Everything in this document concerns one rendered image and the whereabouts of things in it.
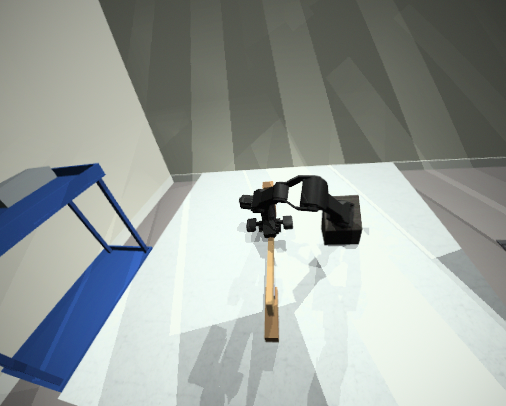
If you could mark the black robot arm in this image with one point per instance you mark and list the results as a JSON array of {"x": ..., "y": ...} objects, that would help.
[{"x": 314, "y": 197}]

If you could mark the long light wooden rail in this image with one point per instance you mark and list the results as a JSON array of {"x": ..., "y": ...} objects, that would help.
[{"x": 270, "y": 278}]

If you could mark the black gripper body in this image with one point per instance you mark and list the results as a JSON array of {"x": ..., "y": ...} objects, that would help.
[{"x": 287, "y": 222}]

